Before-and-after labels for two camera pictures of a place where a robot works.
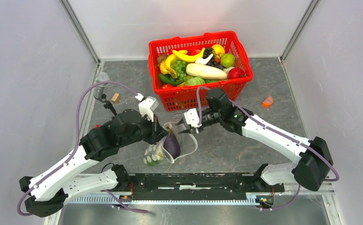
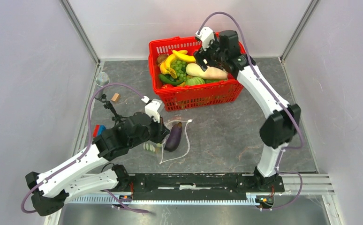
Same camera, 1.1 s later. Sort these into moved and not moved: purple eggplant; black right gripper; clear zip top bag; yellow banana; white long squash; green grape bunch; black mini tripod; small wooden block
Moved: black right gripper; purple eggplant; clear zip top bag
Not moved: yellow banana; black mini tripod; green grape bunch; white long squash; small wooden block
